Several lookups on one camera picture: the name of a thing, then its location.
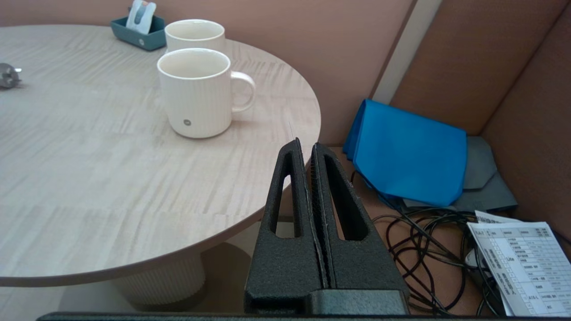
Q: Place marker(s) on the grey folded cloth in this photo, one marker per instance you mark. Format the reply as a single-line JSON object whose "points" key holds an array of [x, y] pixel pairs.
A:
{"points": [[486, 183]]}

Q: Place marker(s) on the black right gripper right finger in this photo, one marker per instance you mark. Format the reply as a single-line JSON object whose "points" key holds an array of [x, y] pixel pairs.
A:
{"points": [[361, 267]]}

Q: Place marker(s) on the teal sachet holder tray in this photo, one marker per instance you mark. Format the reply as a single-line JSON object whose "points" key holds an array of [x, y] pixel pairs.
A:
{"points": [[142, 39]]}

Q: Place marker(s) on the blue folded cloth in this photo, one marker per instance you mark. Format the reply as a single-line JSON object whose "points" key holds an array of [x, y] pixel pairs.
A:
{"points": [[410, 156]]}

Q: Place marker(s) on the white tea sachet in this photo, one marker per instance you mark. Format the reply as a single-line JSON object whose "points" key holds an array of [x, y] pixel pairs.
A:
{"points": [[150, 20]]}

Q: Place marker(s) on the white ribbed table pedestal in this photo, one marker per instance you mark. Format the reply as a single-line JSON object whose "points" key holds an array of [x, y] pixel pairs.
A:
{"points": [[165, 281]]}

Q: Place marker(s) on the grey power plug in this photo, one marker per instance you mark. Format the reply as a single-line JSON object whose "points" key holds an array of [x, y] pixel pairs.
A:
{"points": [[8, 76]]}

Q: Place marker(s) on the plain white ribbed mug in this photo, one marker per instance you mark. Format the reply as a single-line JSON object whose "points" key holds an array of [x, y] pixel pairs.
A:
{"points": [[196, 35]]}

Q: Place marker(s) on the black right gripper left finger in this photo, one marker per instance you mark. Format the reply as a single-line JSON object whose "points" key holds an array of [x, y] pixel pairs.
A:
{"points": [[285, 272]]}

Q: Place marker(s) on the white ribbed mug with logo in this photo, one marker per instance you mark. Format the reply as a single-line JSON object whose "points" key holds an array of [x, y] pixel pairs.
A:
{"points": [[198, 102]]}

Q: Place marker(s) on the white blue card holder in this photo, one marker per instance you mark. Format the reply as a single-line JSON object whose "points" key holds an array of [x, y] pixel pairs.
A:
{"points": [[134, 18]]}

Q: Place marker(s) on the printed white paper sheet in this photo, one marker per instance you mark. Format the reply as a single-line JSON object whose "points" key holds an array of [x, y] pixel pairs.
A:
{"points": [[526, 267]]}

